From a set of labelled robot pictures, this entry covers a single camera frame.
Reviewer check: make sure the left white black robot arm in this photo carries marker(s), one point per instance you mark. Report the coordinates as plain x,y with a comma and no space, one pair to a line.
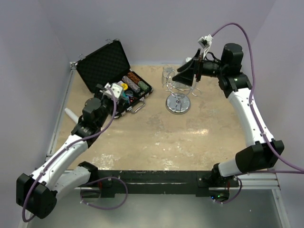
37,193

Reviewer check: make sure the white grey handheld tool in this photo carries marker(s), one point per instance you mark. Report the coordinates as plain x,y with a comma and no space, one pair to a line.
71,115

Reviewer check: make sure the grey purple chip stack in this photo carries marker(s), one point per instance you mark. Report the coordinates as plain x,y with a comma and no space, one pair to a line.
131,84

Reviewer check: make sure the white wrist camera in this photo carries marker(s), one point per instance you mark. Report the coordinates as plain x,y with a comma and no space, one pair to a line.
113,89
205,43

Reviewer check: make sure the green chip stack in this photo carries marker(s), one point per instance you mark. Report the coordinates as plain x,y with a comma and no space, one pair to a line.
144,87

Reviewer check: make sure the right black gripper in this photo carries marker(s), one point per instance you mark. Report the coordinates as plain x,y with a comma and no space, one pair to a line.
186,77

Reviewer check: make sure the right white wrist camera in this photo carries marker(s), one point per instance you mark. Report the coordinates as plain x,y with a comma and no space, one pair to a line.
205,43

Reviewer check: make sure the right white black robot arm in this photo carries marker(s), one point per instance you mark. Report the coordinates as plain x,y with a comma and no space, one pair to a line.
237,88

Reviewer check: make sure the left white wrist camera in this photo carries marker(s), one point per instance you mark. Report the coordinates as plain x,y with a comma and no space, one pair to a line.
113,89

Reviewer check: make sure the black poker chip case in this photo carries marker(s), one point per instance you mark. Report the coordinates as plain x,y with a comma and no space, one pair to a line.
109,64

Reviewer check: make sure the brown orange chip stack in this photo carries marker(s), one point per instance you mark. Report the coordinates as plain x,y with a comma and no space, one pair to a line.
136,79

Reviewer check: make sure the teal dealer block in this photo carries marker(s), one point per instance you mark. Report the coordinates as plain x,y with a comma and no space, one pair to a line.
124,97

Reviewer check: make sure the chrome wine glass rack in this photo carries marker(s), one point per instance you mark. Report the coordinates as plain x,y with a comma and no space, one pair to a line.
178,101

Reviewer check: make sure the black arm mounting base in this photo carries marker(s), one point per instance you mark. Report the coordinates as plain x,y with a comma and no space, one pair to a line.
195,183

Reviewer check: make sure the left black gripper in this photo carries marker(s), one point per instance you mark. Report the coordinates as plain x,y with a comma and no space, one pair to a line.
99,91

